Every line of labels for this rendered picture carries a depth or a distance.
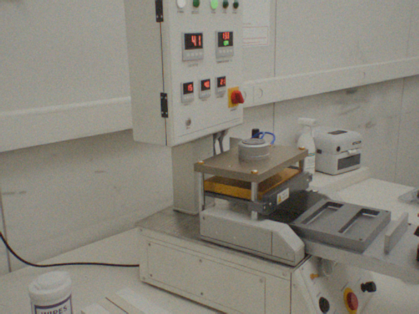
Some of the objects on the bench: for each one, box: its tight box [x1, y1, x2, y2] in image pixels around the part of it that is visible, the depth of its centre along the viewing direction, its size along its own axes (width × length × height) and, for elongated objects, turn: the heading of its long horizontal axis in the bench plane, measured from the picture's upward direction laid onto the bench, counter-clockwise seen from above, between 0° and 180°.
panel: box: [299, 255, 374, 314], centre depth 114 cm, size 2×30×19 cm, turn 149°
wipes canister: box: [28, 271, 74, 314], centre depth 108 cm, size 9×9×15 cm
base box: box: [137, 226, 377, 314], centre depth 128 cm, size 54×38×17 cm
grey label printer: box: [295, 126, 362, 175], centre depth 216 cm, size 25×20×17 cm
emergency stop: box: [347, 292, 359, 310], centre depth 114 cm, size 2×4×4 cm, turn 149°
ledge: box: [291, 164, 371, 192], centre depth 199 cm, size 30×84×4 cm, turn 138°
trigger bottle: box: [296, 117, 317, 176], centre depth 205 cm, size 9×8×25 cm
